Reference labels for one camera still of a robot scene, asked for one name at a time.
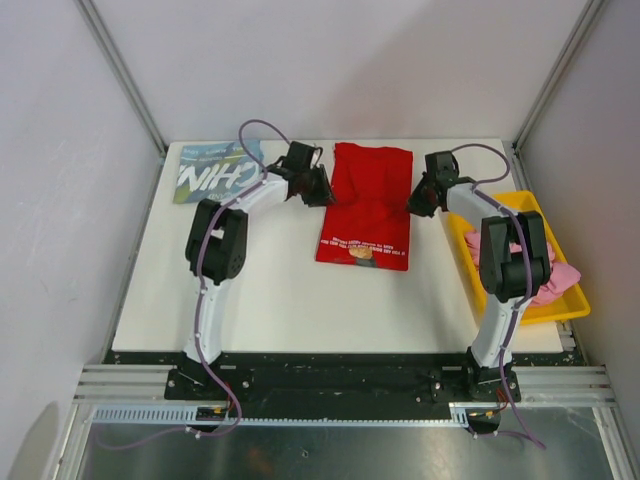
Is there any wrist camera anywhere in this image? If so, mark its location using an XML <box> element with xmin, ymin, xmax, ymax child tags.
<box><xmin>283</xmin><ymin>141</ymin><xmax>323</xmax><ymax>171</ymax></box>
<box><xmin>425</xmin><ymin>151</ymin><xmax>460</xmax><ymax>177</ymax></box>

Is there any aluminium frame post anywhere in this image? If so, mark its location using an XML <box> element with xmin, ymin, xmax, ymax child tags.
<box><xmin>510</xmin><ymin>0</ymin><xmax>609</xmax><ymax>151</ymax></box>
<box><xmin>74</xmin><ymin>0</ymin><xmax>168</xmax><ymax>158</ymax></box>

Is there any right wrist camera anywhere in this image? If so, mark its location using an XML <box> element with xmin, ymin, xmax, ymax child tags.
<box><xmin>425</xmin><ymin>151</ymin><xmax>460</xmax><ymax>177</ymax></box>

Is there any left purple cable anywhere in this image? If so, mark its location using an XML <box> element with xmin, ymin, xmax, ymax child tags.
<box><xmin>92</xmin><ymin>118</ymin><xmax>294</xmax><ymax>449</ymax></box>

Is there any red t shirt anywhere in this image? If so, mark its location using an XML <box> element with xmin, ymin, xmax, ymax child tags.
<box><xmin>315</xmin><ymin>142</ymin><xmax>413</xmax><ymax>272</ymax></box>

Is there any purple cable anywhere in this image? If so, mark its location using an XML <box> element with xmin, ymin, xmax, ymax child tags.
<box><xmin>92</xmin><ymin>118</ymin><xmax>294</xmax><ymax>449</ymax></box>
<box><xmin>449</xmin><ymin>143</ymin><xmax>547</xmax><ymax>450</ymax></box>

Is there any grey slotted cable duct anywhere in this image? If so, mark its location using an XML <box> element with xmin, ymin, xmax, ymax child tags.
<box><xmin>93</xmin><ymin>403</ymin><xmax>491</xmax><ymax>427</ymax></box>

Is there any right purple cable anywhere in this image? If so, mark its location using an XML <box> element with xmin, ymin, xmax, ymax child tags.
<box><xmin>449</xmin><ymin>143</ymin><xmax>547</xmax><ymax>450</ymax></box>

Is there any pink t shirt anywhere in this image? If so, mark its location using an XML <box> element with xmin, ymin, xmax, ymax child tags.
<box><xmin>464</xmin><ymin>230</ymin><xmax>581</xmax><ymax>307</ymax></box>

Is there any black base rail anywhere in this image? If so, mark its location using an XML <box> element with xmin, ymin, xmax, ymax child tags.
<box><xmin>164</xmin><ymin>353</ymin><xmax>521</xmax><ymax>416</ymax></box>

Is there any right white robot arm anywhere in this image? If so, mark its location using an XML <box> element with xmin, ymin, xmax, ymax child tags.
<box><xmin>407</xmin><ymin>151</ymin><xmax>551</xmax><ymax>401</ymax></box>

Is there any folded blue printed t shirt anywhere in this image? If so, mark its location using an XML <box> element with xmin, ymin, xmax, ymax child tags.
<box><xmin>173</xmin><ymin>140</ymin><xmax>264</xmax><ymax>205</ymax></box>

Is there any left aluminium frame post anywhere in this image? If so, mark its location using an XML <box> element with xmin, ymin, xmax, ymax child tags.
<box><xmin>74</xmin><ymin>0</ymin><xmax>168</xmax><ymax>158</ymax></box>

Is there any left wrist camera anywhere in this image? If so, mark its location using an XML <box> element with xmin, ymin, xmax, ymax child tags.
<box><xmin>283</xmin><ymin>141</ymin><xmax>323</xmax><ymax>171</ymax></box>

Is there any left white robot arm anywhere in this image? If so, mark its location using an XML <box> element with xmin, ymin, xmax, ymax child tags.
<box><xmin>178</xmin><ymin>141</ymin><xmax>335</xmax><ymax>400</ymax></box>

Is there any right aluminium frame post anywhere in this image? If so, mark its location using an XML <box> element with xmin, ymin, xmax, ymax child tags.
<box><xmin>510</xmin><ymin>0</ymin><xmax>609</xmax><ymax>151</ymax></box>

